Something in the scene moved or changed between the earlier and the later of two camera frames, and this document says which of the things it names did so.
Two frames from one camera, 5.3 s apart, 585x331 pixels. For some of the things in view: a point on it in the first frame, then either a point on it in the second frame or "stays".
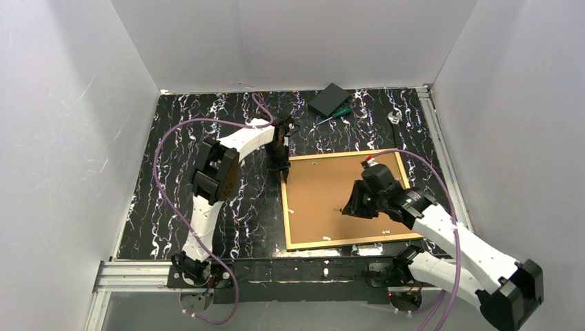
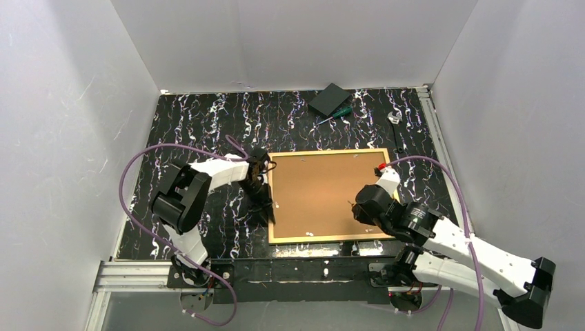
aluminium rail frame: x=118 y=278 stays
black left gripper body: x=279 y=162 → x=258 y=191
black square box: x=328 y=100 stays
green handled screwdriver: x=345 y=111 stays
